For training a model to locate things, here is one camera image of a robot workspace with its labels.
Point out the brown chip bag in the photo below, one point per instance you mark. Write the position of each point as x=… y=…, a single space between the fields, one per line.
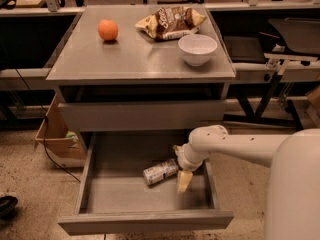
x=169 y=23

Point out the black shoe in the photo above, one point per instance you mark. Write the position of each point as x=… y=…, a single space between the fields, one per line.
x=7 y=206

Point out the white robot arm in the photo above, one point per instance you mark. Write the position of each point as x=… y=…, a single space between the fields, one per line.
x=293 y=196

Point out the white ceramic bowl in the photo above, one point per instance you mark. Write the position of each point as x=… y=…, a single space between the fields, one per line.
x=197 y=49

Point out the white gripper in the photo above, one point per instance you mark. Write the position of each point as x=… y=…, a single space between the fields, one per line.
x=185 y=159

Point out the plastic bottle with white cap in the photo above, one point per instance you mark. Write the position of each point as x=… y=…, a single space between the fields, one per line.
x=161 y=171

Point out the orange fruit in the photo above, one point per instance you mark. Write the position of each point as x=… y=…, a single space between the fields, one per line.
x=108 y=30

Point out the long workbench behind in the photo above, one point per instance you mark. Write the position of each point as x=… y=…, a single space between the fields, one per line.
x=26 y=77

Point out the open middle drawer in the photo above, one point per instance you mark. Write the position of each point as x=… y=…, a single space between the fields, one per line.
x=114 y=197

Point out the grey drawer cabinet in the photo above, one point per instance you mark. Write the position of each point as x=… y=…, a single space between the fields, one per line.
x=131 y=99

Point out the closed top drawer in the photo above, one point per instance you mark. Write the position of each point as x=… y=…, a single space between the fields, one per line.
x=126 y=116

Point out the cardboard box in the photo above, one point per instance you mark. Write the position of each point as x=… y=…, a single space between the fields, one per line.
x=62 y=144

